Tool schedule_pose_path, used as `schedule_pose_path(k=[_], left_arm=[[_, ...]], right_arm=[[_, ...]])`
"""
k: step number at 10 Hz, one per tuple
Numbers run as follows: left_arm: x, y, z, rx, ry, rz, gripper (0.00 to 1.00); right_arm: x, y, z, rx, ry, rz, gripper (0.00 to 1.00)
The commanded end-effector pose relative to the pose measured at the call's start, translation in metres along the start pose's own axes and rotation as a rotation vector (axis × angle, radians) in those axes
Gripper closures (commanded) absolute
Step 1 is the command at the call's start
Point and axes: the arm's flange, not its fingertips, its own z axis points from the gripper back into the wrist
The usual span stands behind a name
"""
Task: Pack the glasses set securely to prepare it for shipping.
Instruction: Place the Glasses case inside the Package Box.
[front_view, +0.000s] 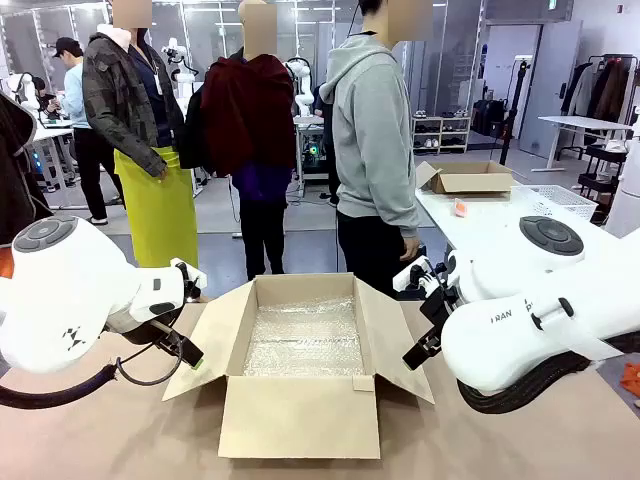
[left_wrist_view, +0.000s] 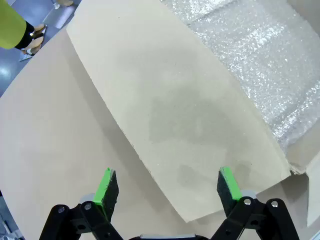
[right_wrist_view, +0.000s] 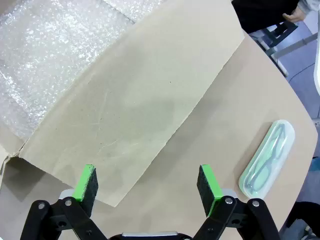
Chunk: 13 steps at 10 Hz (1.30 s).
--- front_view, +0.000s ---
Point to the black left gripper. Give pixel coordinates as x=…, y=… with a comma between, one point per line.
x=145, y=331

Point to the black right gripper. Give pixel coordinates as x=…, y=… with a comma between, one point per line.
x=439, y=307

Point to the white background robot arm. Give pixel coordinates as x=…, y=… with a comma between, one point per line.
x=176, y=55
x=25, y=92
x=303, y=95

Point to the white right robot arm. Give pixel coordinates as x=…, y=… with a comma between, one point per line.
x=500, y=340

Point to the person's grey sleeved right forearm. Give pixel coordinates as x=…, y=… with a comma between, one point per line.
x=400, y=200

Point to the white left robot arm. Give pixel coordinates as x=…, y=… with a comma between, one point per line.
x=60, y=290

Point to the person's right hand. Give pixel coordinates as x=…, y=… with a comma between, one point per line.
x=411, y=248

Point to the clear bubble wrap sheet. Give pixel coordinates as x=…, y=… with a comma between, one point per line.
x=305, y=340

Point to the open brown cardboard box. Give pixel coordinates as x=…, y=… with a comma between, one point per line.
x=300, y=420

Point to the white side table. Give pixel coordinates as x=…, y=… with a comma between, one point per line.
x=480, y=227

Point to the yellow green skirt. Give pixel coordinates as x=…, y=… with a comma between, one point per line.
x=160, y=220

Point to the small orange pink item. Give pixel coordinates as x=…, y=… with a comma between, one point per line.
x=460, y=207

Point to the small open cardboard box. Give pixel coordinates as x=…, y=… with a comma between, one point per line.
x=475, y=182

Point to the white plastic basket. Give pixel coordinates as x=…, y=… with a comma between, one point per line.
x=560, y=199

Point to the person in grey hoodie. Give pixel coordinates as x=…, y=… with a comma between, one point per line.
x=370, y=150

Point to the orange cloth piece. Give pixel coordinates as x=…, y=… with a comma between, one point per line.
x=632, y=376

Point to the white shoe rack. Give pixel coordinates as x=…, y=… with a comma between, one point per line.
x=440, y=135

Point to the computer tower with lights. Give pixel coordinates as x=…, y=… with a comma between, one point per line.
x=314, y=150

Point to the black suitcase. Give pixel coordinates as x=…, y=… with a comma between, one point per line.
x=490, y=117

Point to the figure in dark red jacket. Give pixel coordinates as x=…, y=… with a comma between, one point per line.
x=250, y=115

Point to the black utility cart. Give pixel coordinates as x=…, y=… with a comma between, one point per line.
x=602, y=170

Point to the white workbench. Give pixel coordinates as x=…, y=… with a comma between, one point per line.
x=50, y=140

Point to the black tripod stand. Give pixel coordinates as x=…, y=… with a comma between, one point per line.
x=514, y=110

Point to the figure in camouflage jacket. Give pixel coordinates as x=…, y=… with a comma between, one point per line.
x=120, y=100

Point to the person in black cap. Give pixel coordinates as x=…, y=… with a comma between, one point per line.
x=80, y=100

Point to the white background desk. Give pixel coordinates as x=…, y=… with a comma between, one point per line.
x=585, y=122

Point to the grey door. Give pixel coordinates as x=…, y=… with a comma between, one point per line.
x=510, y=75

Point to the clothes rack with coats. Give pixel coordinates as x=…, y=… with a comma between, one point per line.
x=605, y=90

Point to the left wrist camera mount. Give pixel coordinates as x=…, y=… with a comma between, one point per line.
x=194, y=280

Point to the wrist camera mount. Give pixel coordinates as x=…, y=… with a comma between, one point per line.
x=407, y=277
x=194, y=280

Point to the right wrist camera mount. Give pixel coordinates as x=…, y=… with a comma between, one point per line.
x=407, y=277

